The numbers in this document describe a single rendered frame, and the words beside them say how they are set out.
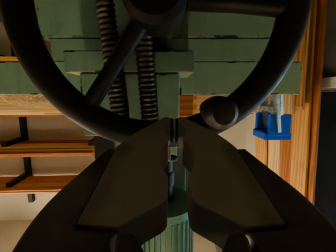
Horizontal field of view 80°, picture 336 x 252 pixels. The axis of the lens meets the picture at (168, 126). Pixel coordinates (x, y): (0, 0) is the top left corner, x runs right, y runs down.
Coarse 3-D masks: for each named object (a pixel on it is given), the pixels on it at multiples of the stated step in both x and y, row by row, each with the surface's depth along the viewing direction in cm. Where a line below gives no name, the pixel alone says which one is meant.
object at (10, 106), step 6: (198, 96) 53; (204, 96) 53; (0, 102) 53; (6, 102) 53; (198, 102) 53; (0, 108) 54; (6, 108) 54; (12, 108) 54; (18, 108) 54; (24, 108) 54; (30, 108) 54; (36, 108) 54; (42, 108) 54; (48, 108) 54; (54, 108) 54; (198, 108) 54
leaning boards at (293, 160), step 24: (312, 0) 139; (312, 24) 141; (312, 48) 143; (312, 72) 145; (288, 96) 152; (312, 96) 149; (312, 120) 151; (264, 144) 216; (288, 144) 181; (312, 144) 152; (288, 168) 183; (312, 168) 154; (312, 192) 155
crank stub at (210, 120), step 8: (216, 96) 15; (224, 96) 14; (200, 104) 19; (208, 104) 14; (216, 104) 14; (224, 104) 14; (232, 104) 14; (200, 112) 17; (208, 112) 14; (216, 112) 14; (224, 112) 14; (232, 112) 14; (208, 120) 14; (216, 120) 14; (224, 120) 14; (232, 120) 14; (216, 128) 15; (224, 128) 15
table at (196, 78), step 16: (0, 64) 37; (16, 64) 37; (64, 64) 28; (80, 64) 28; (96, 64) 28; (128, 64) 28; (160, 64) 28; (176, 64) 28; (192, 64) 28; (208, 64) 37; (224, 64) 37; (240, 64) 37; (0, 80) 37; (16, 80) 37; (192, 80) 37; (208, 80) 37; (224, 80) 37; (240, 80) 37; (288, 80) 37
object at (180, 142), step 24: (192, 144) 10; (216, 144) 10; (192, 168) 8; (216, 168) 8; (240, 168) 8; (192, 192) 7; (216, 192) 7; (240, 192) 7; (264, 192) 7; (192, 216) 7; (216, 216) 6; (240, 216) 6; (264, 216) 6; (216, 240) 7
